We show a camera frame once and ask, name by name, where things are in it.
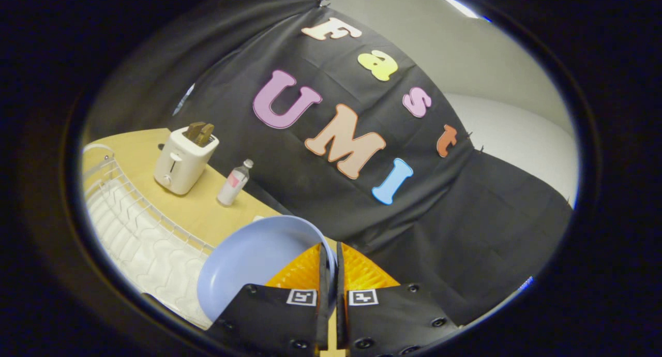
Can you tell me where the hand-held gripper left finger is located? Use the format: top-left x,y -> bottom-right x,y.
206,243 -> 330,356

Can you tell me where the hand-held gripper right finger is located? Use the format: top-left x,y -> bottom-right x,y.
336,242 -> 460,357

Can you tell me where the light blue plate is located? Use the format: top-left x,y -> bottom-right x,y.
197,215 -> 337,323

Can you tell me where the white wire dish rack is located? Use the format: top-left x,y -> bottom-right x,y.
83,143 -> 216,330

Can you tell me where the clear plastic bottle pink label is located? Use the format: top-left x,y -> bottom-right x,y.
217,159 -> 254,206

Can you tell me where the black backdrop cloth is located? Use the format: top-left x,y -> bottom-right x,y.
85,0 -> 575,326

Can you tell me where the white toaster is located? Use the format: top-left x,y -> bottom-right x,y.
154,127 -> 220,196

